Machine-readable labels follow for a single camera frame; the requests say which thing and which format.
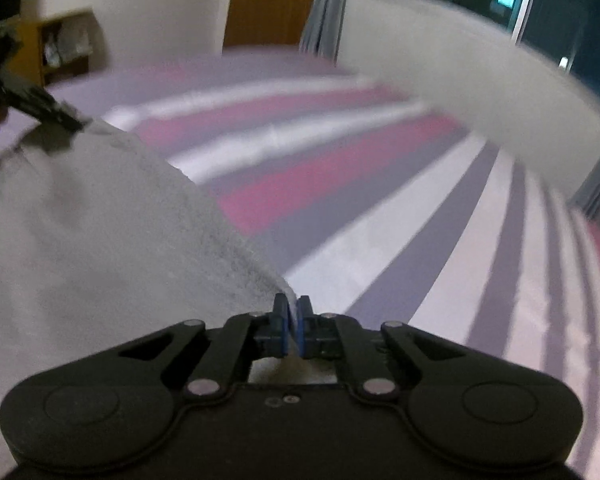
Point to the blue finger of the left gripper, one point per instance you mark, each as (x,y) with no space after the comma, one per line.
(32,100)

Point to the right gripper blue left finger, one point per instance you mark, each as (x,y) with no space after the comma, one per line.
(272,333)

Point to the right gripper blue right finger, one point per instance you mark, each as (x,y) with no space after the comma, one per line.
(316,336)

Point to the grey fleece pants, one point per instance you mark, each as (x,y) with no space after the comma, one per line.
(102,241)

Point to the wooden shelf unit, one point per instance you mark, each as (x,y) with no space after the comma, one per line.
(54,48)

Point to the striped pink purple bedsheet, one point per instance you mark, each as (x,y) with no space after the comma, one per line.
(373,204)

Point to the brown wooden door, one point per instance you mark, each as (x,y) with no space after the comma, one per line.
(265,22)

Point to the grey left curtain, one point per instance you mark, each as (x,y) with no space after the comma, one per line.
(321,33)

